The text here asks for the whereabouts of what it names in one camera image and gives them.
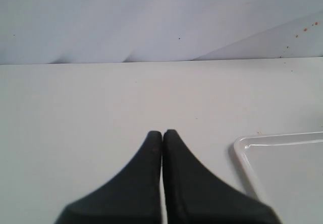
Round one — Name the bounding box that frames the white rectangular tray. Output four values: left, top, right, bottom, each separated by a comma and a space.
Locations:
232, 131, 323, 202

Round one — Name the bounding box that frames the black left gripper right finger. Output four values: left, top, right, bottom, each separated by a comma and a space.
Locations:
163, 130, 281, 223

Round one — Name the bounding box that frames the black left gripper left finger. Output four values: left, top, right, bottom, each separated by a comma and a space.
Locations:
56, 131, 162, 223

